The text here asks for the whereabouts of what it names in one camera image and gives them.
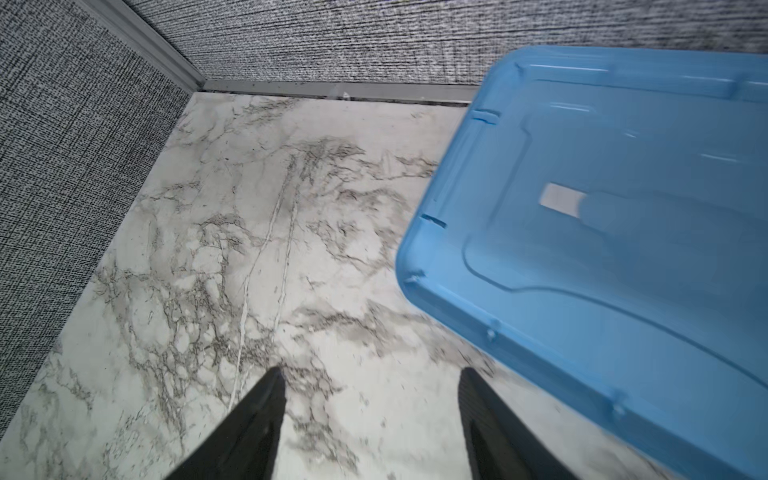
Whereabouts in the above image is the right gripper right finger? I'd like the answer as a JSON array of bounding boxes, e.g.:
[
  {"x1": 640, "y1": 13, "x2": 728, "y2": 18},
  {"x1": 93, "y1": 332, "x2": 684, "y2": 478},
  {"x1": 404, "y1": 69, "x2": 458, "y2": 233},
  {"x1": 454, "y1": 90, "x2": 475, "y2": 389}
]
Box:
[{"x1": 458, "y1": 367, "x2": 575, "y2": 480}]

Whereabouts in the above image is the blue plastic bin lid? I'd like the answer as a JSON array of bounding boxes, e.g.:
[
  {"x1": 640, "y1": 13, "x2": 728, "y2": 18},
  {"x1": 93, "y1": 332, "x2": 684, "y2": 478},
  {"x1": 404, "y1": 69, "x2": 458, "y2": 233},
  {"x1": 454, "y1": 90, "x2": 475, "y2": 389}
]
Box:
[{"x1": 396, "y1": 46, "x2": 767, "y2": 479}]

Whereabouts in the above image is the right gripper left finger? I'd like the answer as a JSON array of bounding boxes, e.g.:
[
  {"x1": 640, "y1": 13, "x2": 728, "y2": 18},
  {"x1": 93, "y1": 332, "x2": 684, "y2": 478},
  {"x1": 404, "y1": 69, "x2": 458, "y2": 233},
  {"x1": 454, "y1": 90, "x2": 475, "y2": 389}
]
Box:
[{"x1": 168, "y1": 367, "x2": 287, "y2": 480}]

